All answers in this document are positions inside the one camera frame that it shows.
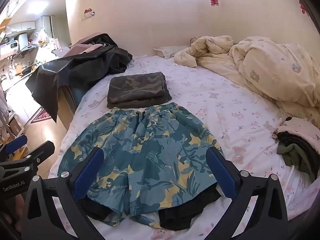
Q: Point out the cream quilt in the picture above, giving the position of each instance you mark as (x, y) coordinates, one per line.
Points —
(270, 67)

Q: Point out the red wall decoration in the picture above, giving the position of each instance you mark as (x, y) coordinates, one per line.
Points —
(303, 7)

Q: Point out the blue floral shorts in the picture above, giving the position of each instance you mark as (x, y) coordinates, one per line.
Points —
(150, 155)

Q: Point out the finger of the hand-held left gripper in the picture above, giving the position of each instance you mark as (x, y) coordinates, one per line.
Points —
(15, 143)
(41, 152)

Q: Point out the folded camouflage pants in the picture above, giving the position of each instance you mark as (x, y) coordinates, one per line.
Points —
(137, 87)

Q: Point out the silver refrigerator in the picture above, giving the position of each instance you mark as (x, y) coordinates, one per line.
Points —
(51, 30)

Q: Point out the range hood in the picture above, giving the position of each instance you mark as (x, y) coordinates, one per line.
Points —
(28, 48)

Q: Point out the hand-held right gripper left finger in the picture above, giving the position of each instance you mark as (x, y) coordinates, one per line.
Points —
(88, 173)

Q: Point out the dark green garment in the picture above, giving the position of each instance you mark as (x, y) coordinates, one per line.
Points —
(296, 152)

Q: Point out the white floral bed sheet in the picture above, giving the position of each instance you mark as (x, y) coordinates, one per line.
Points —
(212, 110)

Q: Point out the wall switch with red sticker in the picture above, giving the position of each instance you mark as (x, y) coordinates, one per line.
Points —
(88, 13)

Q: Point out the red patterned rug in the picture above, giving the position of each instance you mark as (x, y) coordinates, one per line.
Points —
(41, 116)

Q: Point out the plastic bag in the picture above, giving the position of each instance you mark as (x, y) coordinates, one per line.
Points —
(43, 36)

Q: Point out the wooden bedside cabinet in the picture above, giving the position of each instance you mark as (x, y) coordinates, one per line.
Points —
(68, 102)

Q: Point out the black leather jacket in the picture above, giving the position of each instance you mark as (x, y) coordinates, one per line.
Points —
(75, 70)

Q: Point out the cream fleece garment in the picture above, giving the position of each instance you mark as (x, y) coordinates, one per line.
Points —
(297, 126)

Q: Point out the pink garment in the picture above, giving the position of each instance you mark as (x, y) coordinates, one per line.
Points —
(85, 48)

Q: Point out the cream pillow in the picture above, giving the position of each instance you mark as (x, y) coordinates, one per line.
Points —
(170, 50)

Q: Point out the white water heater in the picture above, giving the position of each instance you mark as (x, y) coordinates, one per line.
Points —
(12, 46)

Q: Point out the white kitchen cabinets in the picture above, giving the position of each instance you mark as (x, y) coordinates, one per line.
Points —
(22, 27)

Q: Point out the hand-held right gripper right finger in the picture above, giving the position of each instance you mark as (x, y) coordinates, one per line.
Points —
(222, 173)

